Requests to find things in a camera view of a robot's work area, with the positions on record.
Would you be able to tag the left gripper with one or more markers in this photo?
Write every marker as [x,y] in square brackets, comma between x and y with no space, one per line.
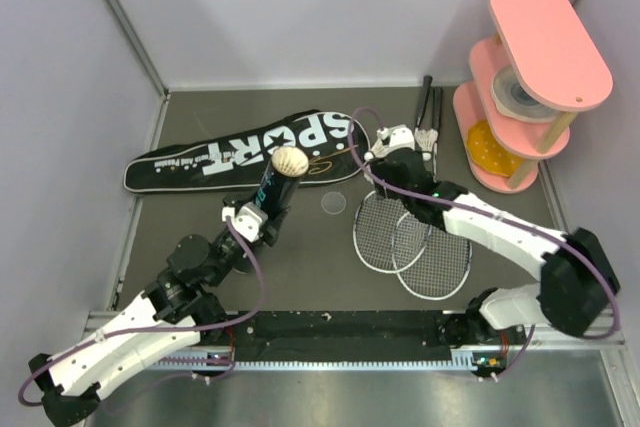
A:
[274,227]

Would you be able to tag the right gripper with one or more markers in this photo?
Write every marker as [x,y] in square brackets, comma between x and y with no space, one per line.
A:
[379,169]

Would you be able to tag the black shuttlecock tube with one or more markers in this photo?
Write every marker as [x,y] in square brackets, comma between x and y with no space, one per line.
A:
[275,189]

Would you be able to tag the clear plastic tube lid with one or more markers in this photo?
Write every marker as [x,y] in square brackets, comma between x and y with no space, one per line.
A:
[333,203]

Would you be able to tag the white shuttlecock pair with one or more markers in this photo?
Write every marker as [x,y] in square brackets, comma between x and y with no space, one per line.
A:
[378,151]

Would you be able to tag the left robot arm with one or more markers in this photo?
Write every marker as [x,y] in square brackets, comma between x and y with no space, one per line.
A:
[175,311]

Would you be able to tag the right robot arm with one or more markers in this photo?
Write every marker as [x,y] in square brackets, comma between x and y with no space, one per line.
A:
[574,281]

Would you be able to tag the white badminton racket left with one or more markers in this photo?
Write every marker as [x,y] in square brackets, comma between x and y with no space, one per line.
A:
[387,238]

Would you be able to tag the white badminton racket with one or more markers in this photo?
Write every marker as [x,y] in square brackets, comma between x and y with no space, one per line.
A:
[430,263]
[387,238]

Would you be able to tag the white badminton racket right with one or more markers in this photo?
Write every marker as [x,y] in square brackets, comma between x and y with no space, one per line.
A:
[430,263]

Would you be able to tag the black sport racket bag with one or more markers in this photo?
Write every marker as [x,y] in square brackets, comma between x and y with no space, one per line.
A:
[237,161]

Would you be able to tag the yellow dotted plate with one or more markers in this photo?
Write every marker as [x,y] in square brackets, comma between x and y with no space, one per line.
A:
[486,152]

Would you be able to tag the tape roll on shelf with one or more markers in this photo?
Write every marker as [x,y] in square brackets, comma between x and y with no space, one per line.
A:
[511,99]

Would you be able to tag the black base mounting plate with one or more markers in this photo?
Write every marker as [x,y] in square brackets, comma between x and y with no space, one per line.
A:
[351,336]

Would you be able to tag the pink three-tier shelf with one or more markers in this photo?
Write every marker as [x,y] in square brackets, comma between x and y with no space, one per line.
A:
[555,61]

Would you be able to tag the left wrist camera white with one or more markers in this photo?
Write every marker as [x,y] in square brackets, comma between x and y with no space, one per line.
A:
[247,220]

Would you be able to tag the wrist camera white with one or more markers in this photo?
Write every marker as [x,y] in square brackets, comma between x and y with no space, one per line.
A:
[399,136]
[247,220]

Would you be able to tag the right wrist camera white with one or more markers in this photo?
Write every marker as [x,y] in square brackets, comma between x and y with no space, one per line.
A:
[399,136]

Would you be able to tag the aluminium frame rail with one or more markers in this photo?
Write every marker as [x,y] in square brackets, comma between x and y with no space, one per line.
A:
[482,360]

